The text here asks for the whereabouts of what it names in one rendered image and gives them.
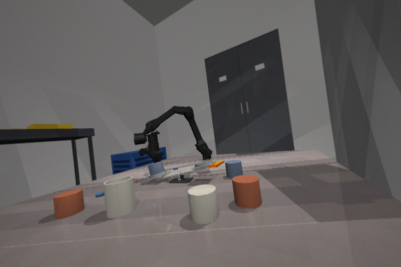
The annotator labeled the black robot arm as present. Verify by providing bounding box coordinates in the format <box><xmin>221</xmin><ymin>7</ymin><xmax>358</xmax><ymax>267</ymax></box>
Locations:
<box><xmin>134</xmin><ymin>106</ymin><xmax>212</xmax><ymax>160</ymax></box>

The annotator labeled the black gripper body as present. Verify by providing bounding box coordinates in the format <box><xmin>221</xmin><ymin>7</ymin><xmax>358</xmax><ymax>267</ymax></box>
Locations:
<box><xmin>148</xmin><ymin>142</ymin><xmax>162</xmax><ymax>158</ymax></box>

